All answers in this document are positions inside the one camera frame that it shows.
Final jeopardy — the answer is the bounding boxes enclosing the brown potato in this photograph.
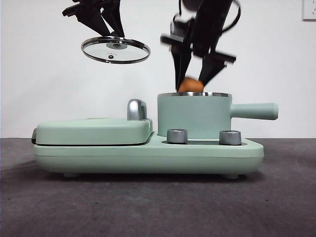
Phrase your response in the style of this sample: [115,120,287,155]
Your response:
[178,77,205,93]

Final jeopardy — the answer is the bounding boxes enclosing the glass lid with green knob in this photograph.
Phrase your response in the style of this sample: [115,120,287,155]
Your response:
[81,31,151,65]

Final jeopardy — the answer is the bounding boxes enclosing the silver control knob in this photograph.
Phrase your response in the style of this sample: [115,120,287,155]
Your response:
[219,130,241,146]
[166,128,188,144]

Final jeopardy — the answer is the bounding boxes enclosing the green breakfast machine base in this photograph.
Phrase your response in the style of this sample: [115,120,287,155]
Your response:
[33,130,264,179]

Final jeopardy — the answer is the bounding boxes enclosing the green griddle cover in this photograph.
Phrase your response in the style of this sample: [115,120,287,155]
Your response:
[31,118,154,148]

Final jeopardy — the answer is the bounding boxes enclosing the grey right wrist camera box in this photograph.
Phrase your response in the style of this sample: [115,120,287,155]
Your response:
[169,21,195,42]

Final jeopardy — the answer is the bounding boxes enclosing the green pot with side handle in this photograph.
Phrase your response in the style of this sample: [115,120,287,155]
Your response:
[157,91,279,139]

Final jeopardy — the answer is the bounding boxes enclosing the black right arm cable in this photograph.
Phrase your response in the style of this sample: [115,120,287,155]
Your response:
[221,0,242,33]

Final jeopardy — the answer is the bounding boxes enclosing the chrome cover handle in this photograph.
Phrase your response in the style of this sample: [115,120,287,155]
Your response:
[126,99,149,122]

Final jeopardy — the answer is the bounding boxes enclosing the white wall socket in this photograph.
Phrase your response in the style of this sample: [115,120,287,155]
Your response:
[303,0,316,21]

